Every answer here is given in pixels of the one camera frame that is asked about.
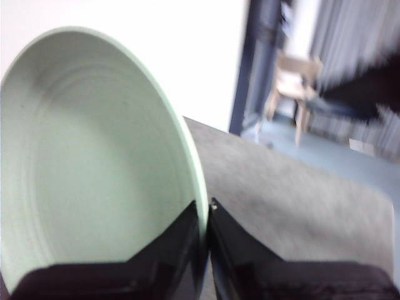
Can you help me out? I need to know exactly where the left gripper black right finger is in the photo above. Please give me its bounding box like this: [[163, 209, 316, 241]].
[[209, 197, 400, 300]]

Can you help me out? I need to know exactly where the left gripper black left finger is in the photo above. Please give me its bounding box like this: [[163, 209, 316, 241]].
[[9, 199, 203, 300]]

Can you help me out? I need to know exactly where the pale green round plate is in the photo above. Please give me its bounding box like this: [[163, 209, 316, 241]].
[[0, 26, 209, 294]]

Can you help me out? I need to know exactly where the small white floor box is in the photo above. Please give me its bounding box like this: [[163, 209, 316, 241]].
[[349, 138, 374, 154]]

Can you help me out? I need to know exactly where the pale wooden chair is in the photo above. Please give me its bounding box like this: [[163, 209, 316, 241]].
[[264, 51, 324, 146]]

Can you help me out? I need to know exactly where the dark grey pillar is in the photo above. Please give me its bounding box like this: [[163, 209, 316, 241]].
[[229, 0, 284, 138]]

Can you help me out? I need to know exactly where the grey pleated curtain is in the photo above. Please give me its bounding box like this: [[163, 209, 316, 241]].
[[307, 0, 400, 160]]

